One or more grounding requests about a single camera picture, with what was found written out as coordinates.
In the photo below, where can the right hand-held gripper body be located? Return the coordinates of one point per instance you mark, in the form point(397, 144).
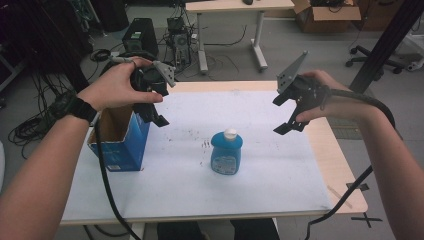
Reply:
point(305, 90)

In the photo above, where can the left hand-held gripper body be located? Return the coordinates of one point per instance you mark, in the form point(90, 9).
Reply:
point(151, 76)

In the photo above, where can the person's right hand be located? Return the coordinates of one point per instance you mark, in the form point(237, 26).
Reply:
point(336, 100)

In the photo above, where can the person's left hand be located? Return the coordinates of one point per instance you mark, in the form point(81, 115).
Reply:
point(115, 86)

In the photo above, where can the blue cardboard box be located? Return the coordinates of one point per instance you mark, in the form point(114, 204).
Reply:
point(128, 146)

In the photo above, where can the black computer tower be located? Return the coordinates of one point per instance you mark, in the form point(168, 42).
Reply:
point(141, 38)

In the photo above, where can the open computer case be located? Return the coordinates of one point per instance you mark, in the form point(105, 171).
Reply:
point(180, 41)

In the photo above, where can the blue bottle with white cap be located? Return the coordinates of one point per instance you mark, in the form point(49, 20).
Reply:
point(226, 153)

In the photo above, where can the brown cardboard box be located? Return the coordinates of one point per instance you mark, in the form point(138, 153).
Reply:
point(328, 18)

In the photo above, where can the black office chair base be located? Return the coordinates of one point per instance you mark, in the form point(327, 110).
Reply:
point(376, 60)

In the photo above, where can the black wristwatch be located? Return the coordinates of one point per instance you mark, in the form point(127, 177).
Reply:
point(71, 106)

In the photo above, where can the white table mat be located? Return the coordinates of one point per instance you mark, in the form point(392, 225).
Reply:
point(186, 186)

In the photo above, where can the black metal stand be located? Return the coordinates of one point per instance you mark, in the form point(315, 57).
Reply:
point(383, 46)

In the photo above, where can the black tape piece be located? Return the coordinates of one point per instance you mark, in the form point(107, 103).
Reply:
point(358, 186)

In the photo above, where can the white desk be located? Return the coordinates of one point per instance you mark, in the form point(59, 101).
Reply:
point(233, 6)

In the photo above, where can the black tape cross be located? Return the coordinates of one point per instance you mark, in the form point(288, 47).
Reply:
point(366, 220)

